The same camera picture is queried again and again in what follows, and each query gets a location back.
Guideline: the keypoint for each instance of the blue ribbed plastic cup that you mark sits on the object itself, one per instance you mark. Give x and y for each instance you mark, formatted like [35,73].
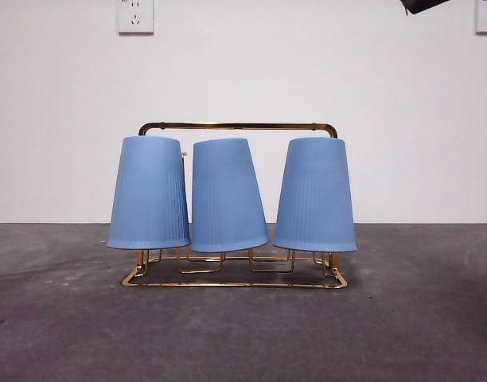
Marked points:
[315,199]
[227,199]
[148,199]

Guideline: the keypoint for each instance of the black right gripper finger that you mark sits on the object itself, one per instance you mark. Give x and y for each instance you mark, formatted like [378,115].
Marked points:
[418,5]

